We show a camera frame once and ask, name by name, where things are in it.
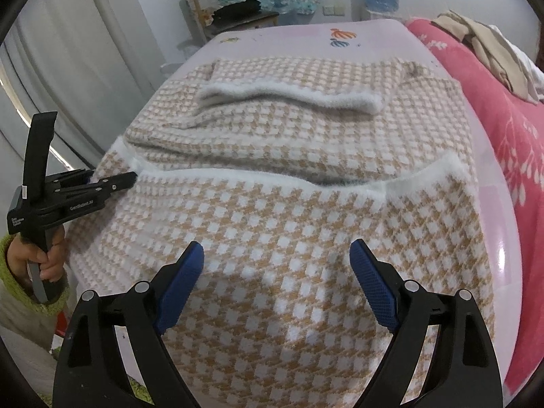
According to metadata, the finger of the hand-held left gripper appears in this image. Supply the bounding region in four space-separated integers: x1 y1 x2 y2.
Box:
53 169 98 188
100 172 139 192

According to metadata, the white folding table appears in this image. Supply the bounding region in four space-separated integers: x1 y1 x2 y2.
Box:
164 19 523 408

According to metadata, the person's left forearm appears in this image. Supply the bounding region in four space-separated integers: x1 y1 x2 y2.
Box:
0 234 71 392

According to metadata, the black cloth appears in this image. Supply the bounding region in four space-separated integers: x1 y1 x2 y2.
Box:
212 0 261 22

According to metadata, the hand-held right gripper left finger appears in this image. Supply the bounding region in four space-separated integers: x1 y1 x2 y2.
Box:
52 241 205 408

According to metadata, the pink floral blanket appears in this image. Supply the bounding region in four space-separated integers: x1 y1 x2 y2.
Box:
404 17 544 404

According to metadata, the wooden chair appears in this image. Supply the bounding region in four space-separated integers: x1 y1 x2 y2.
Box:
185 0 281 43

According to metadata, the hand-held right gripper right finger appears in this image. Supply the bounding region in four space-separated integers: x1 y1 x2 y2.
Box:
349 239 504 408

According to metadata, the white curtain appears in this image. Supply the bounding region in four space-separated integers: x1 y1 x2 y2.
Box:
0 0 188 205

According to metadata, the beige white houndstooth coat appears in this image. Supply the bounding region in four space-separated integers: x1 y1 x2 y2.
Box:
68 56 498 408

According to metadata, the beige garment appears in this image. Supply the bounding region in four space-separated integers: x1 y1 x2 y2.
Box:
433 11 538 96

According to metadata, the person's left hand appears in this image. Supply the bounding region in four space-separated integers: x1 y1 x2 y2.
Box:
6 225 69 283

